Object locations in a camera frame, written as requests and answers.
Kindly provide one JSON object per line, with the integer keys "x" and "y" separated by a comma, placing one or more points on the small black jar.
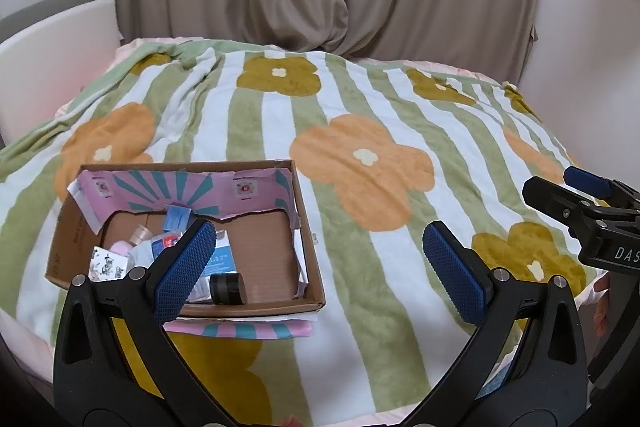
{"x": 227, "y": 289}

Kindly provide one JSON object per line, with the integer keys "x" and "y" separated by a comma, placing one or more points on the floral tissue pack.
{"x": 110, "y": 264}

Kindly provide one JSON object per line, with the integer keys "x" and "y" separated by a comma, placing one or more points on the white and blue carton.
{"x": 220, "y": 257}

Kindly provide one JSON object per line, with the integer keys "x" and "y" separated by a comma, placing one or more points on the round beige compact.
{"x": 141, "y": 235}

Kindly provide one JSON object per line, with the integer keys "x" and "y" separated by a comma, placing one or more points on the striped floral blanket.
{"x": 360, "y": 217}

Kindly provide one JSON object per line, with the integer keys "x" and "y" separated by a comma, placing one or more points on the cardboard box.
{"x": 265, "y": 257}

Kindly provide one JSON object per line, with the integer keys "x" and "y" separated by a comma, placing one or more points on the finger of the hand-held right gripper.
{"x": 587, "y": 182}
{"x": 560, "y": 207}

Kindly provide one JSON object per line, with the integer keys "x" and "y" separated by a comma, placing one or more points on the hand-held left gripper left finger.
{"x": 187, "y": 267}

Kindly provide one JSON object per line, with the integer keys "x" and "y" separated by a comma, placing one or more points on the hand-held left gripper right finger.
{"x": 452, "y": 272}

